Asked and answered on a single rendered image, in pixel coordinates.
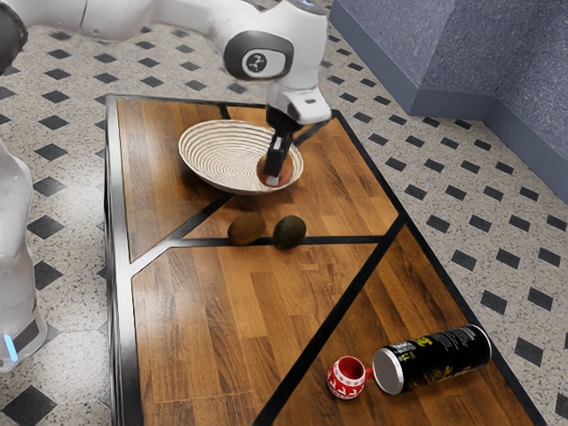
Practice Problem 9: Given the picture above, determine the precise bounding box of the brown kiwi fruit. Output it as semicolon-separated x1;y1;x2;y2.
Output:
226;214;267;247

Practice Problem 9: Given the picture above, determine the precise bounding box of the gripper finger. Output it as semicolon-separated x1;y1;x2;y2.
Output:
264;132;295;187

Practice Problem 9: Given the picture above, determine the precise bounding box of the black cylindrical can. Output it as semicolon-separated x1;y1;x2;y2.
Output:
371;323;493;396

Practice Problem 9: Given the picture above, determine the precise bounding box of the dark green avocado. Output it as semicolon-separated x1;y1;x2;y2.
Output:
272;215;308;251

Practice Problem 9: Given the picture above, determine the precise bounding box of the reddish orange round fruit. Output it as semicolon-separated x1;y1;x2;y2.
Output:
256;153;295;189

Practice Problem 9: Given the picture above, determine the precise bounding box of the white woven basket bowl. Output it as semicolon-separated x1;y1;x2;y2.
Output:
177;119;305;197

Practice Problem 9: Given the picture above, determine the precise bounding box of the red patterned mug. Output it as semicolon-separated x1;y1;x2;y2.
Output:
327;355;375;402

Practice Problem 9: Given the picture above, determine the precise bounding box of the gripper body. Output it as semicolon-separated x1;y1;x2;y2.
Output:
265;105;298;140

